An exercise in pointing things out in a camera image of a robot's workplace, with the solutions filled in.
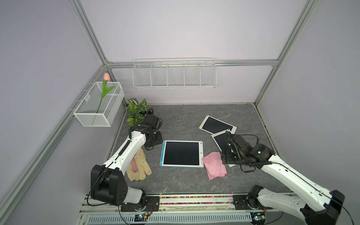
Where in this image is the white drawing tablet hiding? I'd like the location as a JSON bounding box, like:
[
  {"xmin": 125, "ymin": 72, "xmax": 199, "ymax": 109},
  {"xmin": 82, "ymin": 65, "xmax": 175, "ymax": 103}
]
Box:
[
  {"xmin": 199, "ymin": 115, "xmax": 237, "ymax": 134},
  {"xmin": 211, "ymin": 130, "xmax": 235, "ymax": 167}
]

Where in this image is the pink microfiber cloth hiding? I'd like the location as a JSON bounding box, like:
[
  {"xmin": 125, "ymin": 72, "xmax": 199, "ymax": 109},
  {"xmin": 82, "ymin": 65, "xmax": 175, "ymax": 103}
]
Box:
[{"xmin": 202, "ymin": 152, "xmax": 227, "ymax": 180}]

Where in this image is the large blue drawing tablet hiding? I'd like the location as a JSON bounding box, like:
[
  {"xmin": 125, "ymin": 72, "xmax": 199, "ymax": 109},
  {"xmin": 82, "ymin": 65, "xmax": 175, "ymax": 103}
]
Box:
[{"xmin": 159, "ymin": 140, "xmax": 204, "ymax": 168}]

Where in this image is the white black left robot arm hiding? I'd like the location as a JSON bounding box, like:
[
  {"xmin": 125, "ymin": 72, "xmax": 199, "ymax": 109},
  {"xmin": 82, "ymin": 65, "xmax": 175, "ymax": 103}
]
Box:
[{"xmin": 88, "ymin": 112, "xmax": 163, "ymax": 209}]

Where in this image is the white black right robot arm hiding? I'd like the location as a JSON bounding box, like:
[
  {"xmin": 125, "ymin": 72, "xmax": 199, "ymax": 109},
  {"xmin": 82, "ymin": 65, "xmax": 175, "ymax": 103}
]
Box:
[{"xmin": 221, "ymin": 130, "xmax": 345, "ymax": 225}]

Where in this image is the green potted plant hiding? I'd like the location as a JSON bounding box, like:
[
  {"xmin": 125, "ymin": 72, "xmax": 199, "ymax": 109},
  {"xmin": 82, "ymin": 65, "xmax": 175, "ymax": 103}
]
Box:
[{"xmin": 126, "ymin": 98, "xmax": 148, "ymax": 126}]

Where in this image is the beige cloth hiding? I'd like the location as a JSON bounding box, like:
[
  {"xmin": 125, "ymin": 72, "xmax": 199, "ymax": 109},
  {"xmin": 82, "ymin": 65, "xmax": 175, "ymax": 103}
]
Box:
[{"xmin": 126, "ymin": 148, "xmax": 152, "ymax": 182}]

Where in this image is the purple pink brush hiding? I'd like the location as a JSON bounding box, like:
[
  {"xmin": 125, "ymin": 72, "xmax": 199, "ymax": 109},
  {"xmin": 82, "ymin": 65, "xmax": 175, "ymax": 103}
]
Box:
[{"xmin": 131, "ymin": 159, "xmax": 138, "ymax": 173}]

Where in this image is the white mesh side basket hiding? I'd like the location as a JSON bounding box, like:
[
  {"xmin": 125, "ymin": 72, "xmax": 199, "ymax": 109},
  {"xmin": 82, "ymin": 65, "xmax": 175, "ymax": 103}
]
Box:
[{"xmin": 73, "ymin": 82, "xmax": 124, "ymax": 127}]

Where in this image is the pink artificial tulip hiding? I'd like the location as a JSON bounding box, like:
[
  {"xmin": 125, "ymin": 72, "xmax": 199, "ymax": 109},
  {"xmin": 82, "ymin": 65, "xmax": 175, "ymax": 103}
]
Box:
[{"xmin": 96, "ymin": 73, "xmax": 114, "ymax": 113}]

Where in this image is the white ventilation grille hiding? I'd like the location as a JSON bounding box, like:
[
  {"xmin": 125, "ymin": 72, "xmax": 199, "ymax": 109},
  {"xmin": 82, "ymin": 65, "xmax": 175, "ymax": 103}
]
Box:
[{"xmin": 85, "ymin": 212, "xmax": 252, "ymax": 225}]

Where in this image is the white wire wall basket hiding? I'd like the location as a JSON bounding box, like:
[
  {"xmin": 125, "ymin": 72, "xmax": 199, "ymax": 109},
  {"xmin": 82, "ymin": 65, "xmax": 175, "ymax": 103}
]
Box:
[{"xmin": 132, "ymin": 58, "xmax": 217, "ymax": 89}]

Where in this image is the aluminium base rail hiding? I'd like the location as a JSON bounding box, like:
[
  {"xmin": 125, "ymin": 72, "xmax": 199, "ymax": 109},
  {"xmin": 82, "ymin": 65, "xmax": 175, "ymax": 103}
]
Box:
[{"xmin": 78, "ymin": 192, "xmax": 316, "ymax": 216}]

